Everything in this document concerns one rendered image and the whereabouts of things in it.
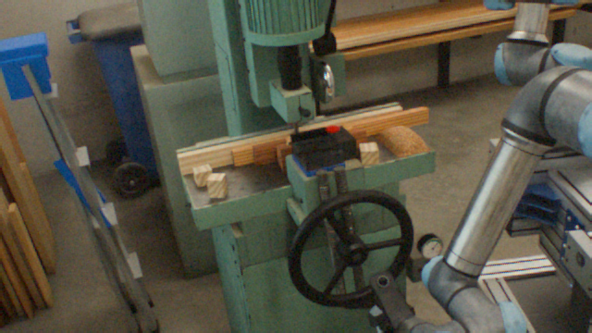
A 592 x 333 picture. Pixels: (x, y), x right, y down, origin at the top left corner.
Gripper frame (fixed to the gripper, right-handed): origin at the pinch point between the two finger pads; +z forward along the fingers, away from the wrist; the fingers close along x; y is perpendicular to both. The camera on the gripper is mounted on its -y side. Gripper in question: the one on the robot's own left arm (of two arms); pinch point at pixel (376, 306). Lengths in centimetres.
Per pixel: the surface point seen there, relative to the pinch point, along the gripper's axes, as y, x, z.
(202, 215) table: -29.4, -29.8, 10.4
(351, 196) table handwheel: -25.1, -0.7, -7.8
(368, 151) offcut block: -32.5, 11.5, 10.6
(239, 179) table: -34.8, -19.0, 17.4
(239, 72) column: -62, -9, 32
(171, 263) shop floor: -7, -47, 151
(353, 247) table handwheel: -14.4, -2.1, -3.4
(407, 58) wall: -82, 140, 263
